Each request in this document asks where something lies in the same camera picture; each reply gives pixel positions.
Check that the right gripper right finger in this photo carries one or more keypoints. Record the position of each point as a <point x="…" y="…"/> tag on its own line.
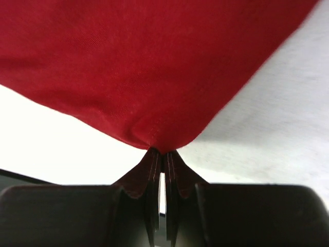
<point x="199" y="213"/>

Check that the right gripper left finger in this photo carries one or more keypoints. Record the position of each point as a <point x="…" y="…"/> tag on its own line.
<point x="126" y="213"/>

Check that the red t-shirt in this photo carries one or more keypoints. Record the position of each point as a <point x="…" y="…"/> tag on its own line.
<point x="147" y="73"/>

